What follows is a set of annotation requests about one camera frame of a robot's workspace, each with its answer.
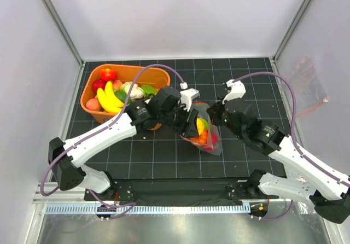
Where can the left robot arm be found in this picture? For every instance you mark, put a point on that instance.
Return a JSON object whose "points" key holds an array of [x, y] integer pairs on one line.
{"points": [[67, 158]]}

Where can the clear zip bag red zipper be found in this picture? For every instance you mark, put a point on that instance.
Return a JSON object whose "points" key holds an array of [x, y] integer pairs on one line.
{"points": [[202, 113]]}

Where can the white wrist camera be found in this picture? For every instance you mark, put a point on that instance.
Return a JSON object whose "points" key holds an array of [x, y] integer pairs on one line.
{"points": [[235, 89], [187, 95]]}

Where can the orange plastic basket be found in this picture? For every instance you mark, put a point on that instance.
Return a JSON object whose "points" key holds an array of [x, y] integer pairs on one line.
{"points": [[156, 77]]}

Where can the orange yellow mango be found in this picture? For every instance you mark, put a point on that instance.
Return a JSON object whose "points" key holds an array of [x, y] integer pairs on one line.
{"points": [[202, 125]]}

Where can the slotted cable duct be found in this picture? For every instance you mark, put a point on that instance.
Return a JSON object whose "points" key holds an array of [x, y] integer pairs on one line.
{"points": [[97, 209]]}

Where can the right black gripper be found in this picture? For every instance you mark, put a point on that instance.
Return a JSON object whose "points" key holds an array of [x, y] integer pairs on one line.
{"points": [[215, 110]]}

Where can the green bell pepper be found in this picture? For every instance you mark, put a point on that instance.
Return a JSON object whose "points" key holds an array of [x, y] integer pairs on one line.
{"points": [[120, 95]]}

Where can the white cauliflower toy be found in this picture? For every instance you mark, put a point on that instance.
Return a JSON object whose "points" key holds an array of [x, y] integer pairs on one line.
{"points": [[136, 91]]}

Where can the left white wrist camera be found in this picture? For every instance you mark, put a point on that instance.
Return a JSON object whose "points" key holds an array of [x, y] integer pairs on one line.
{"points": [[187, 95]]}

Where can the pink peach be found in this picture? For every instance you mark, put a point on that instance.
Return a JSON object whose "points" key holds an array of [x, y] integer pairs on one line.
{"points": [[93, 105]]}

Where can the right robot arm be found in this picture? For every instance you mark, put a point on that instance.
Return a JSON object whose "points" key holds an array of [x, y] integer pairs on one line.
{"points": [[323, 188]]}

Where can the yellow banana bunch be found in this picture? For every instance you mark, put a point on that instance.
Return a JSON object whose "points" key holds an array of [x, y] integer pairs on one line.
{"points": [[108, 100]]}

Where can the red apple toy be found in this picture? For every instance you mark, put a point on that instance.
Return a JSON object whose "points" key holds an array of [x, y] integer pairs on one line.
{"points": [[98, 84]]}

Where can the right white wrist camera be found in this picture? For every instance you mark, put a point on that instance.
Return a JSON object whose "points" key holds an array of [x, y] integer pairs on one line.
{"points": [[235, 89]]}

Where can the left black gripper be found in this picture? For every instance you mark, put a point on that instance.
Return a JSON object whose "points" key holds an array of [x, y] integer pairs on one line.
{"points": [[190, 128]]}

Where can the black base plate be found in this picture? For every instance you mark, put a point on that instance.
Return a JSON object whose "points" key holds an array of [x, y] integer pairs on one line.
{"points": [[183, 192]]}

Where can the red bell pepper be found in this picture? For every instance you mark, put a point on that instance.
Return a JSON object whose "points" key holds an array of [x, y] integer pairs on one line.
{"points": [[211, 143]]}

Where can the red orange tomato toy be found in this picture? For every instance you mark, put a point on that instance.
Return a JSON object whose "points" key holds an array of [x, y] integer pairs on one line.
{"points": [[108, 74]]}

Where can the small orange pumpkin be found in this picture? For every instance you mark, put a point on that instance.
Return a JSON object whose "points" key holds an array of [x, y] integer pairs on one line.
{"points": [[202, 139]]}

